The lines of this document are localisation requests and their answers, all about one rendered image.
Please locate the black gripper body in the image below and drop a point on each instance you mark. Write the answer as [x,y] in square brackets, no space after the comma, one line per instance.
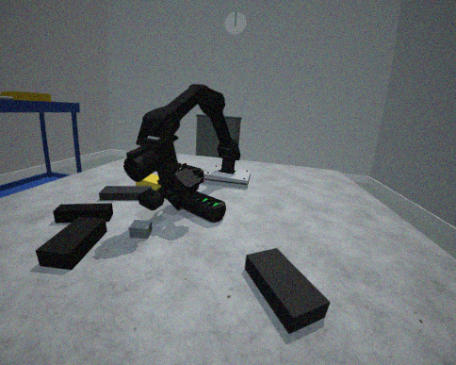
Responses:
[154,199]

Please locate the dark grey controller unit with rocker switches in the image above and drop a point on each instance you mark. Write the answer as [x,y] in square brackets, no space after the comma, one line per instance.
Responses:
[204,206]

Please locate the yellow rectangular block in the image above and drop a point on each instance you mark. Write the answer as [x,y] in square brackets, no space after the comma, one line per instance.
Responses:
[150,180]

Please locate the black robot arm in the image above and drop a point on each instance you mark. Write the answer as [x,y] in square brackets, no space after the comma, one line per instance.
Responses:
[163,123]

